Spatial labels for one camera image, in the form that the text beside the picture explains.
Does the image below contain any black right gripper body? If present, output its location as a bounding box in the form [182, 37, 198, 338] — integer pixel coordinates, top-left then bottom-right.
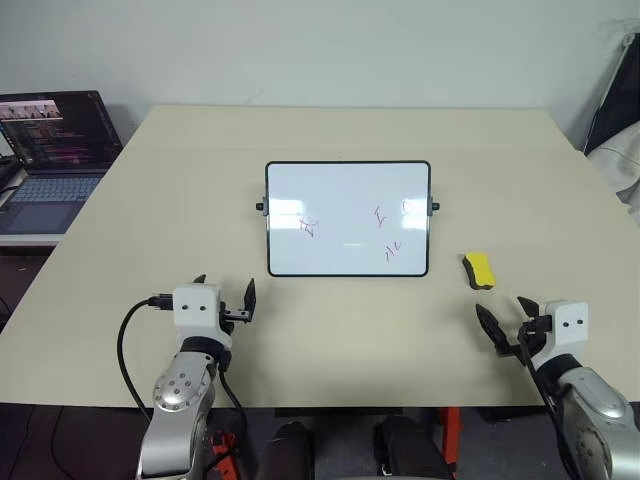
[499, 315, 555, 359]

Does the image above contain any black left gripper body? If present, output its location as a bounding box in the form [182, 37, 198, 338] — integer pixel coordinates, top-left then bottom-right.
[218, 299, 251, 337]

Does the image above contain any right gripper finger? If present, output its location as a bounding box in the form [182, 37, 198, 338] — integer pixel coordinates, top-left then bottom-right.
[516, 295, 541, 320]
[474, 303, 512, 358]

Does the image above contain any yellow sponge eraser black base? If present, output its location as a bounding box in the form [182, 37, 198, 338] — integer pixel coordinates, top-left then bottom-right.
[460, 252, 498, 292]

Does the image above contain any dark rounded shape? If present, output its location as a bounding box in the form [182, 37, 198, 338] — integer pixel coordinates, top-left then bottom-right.
[256, 420, 317, 480]
[373, 415, 447, 480]

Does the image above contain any white cloth bundle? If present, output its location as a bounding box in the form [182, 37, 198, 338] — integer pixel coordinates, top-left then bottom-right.
[586, 123, 640, 222]

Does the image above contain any white side desk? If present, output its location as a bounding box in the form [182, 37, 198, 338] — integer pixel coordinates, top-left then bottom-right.
[0, 231, 68, 249]

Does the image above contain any dark open laptop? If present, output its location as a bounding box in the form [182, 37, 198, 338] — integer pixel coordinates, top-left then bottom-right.
[0, 90, 125, 236]

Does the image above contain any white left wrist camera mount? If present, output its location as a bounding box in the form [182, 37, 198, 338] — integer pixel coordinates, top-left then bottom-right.
[171, 283, 234, 349]

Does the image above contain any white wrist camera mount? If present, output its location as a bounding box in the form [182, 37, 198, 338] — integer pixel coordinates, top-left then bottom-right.
[171, 283, 234, 349]
[541, 299, 590, 359]

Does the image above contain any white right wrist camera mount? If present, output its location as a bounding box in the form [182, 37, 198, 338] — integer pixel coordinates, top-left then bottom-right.
[541, 299, 590, 359]

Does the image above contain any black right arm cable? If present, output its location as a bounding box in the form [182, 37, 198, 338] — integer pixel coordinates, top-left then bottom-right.
[516, 327, 579, 480]

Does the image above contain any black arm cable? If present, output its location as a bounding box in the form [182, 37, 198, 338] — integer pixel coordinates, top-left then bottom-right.
[116, 294, 174, 422]
[516, 327, 579, 480]

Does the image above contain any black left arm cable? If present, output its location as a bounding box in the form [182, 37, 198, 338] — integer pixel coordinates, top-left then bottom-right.
[116, 294, 174, 422]

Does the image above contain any white board with black frame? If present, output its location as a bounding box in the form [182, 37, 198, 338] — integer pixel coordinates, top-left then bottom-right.
[255, 160, 442, 278]

